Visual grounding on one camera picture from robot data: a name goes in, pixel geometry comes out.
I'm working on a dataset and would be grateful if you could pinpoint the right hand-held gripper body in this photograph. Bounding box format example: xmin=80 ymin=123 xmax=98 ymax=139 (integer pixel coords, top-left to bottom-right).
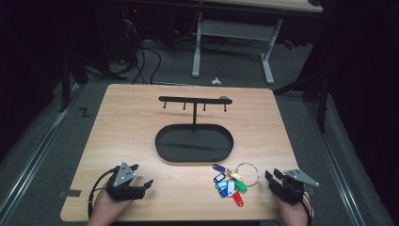
xmin=268 ymin=168 xmax=320 ymax=206

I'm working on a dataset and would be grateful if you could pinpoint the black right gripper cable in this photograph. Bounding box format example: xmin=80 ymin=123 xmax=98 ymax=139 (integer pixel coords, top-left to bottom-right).
xmin=300 ymin=191 xmax=315 ymax=221

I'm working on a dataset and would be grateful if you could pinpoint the key ring with coloured tags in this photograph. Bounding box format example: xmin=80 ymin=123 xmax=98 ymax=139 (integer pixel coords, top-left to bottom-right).
xmin=212 ymin=161 xmax=262 ymax=208

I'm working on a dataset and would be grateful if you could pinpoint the person's right hand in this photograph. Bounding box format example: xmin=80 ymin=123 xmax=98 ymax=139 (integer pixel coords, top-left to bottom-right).
xmin=272 ymin=192 xmax=311 ymax=226

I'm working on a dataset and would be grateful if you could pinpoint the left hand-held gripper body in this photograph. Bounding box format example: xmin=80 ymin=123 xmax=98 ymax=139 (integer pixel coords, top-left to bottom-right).
xmin=105 ymin=161 xmax=146 ymax=202

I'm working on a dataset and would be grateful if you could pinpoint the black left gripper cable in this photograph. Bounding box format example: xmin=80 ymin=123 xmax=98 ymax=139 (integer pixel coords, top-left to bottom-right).
xmin=88 ymin=169 xmax=118 ymax=220

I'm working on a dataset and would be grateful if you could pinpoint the black zigzag tape mark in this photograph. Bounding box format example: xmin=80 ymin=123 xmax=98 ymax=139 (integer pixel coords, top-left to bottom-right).
xmin=78 ymin=106 xmax=92 ymax=119

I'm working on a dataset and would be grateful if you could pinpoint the black tape strip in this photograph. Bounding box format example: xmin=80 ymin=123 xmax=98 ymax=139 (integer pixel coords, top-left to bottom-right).
xmin=66 ymin=188 xmax=83 ymax=199

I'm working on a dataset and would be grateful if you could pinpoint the desk with white metal legs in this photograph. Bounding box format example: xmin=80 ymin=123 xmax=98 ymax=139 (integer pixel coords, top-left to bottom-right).
xmin=190 ymin=0 xmax=325 ymax=86

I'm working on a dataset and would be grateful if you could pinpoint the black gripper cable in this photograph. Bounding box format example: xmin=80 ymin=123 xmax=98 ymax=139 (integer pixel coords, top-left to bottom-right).
xmin=88 ymin=169 xmax=118 ymax=220
xmin=300 ymin=191 xmax=315 ymax=221

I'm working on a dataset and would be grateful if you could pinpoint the small red object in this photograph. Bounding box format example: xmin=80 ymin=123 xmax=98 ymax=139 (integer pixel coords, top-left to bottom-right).
xmin=282 ymin=39 xmax=296 ymax=52

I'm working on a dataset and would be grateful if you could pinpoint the bundle of black floor cables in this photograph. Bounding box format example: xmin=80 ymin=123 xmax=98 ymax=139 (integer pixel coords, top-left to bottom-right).
xmin=117 ymin=37 xmax=163 ymax=86

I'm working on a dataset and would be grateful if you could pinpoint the black key rack with tray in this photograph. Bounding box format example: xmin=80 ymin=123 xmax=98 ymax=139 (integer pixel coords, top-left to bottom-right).
xmin=154 ymin=95 xmax=235 ymax=164

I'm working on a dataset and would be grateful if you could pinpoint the black metal stand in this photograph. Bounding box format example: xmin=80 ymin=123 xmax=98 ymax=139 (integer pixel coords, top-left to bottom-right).
xmin=57 ymin=51 xmax=128 ymax=114
xmin=272 ymin=59 xmax=332 ymax=134

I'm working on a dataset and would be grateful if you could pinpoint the metal floor rail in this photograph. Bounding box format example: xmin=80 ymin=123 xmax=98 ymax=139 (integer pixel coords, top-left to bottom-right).
xmin=0 ymin=106 xmax=71 ymax=222
xmin=305 ymin=102 xmax=366 ymax=226

